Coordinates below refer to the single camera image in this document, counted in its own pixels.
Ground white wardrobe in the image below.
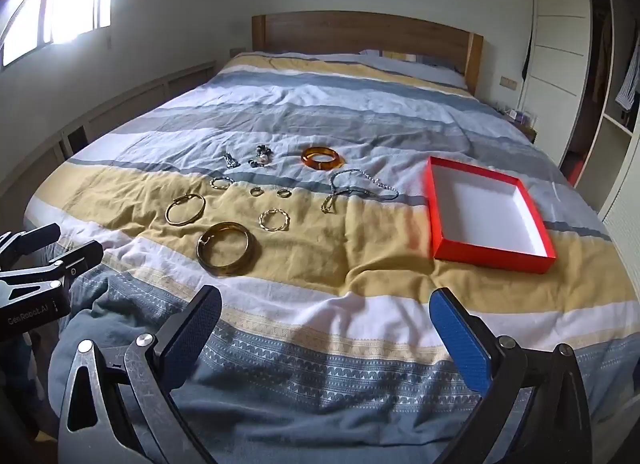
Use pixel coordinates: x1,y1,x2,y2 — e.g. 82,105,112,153
516,0,640,225

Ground red white shallow box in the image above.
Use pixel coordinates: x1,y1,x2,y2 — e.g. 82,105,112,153
424,156,556,274

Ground wide gold bangle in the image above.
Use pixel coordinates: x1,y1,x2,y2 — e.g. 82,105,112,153
196,221,255,276

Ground twisted silver bracelet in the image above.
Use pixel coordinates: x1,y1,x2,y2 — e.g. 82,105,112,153
257,208,292,234

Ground hanging striped shirt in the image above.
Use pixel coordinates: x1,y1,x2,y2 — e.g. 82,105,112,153
615,38,640,112

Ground wooden headboard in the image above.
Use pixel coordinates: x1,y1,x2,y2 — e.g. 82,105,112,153
250,10,484,94

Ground wooden nightstand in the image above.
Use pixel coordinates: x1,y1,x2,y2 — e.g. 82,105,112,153
502,116,537,143

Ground striped duvet bed cover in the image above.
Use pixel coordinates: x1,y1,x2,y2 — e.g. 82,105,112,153
25,54,639,463

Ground silver charm pendant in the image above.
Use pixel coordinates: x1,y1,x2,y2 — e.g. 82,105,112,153
222,152,241,169

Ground striped pillow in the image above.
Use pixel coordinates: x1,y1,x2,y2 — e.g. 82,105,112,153
359,48,469,90

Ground amber resin bangle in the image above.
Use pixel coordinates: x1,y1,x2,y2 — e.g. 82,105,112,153
300,146,344,172

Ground red object in wardrobe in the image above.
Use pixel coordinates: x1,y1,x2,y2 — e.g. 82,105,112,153
561,151,586,187

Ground silver chain necklace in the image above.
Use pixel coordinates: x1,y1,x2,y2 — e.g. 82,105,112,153
320,168,400,215

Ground thin gold bangle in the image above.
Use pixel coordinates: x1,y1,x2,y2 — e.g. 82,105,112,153
164,193,206,227

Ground items on nightstand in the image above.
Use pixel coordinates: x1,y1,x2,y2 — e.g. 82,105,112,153
497,106,534,127

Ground wall switch plate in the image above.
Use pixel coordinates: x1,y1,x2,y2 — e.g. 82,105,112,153
500,76,518,90

